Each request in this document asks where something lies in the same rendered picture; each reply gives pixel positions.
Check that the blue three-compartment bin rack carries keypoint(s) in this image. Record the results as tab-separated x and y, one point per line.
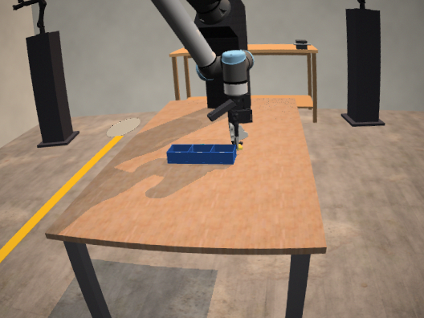
204	154

